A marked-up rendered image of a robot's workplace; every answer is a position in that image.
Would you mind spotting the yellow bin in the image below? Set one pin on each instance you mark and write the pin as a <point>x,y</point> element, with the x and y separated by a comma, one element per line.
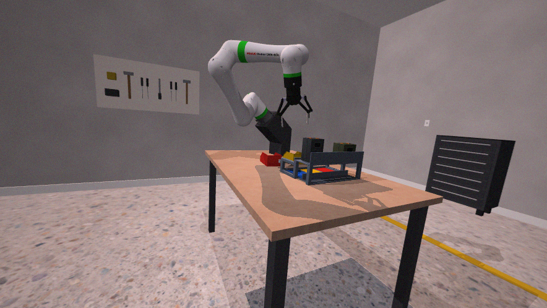
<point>291,156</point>

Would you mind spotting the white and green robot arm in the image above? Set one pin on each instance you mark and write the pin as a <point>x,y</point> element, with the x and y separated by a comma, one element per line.
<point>232,51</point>

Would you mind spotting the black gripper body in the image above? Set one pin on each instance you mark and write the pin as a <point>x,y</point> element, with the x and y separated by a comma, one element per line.
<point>292,94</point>

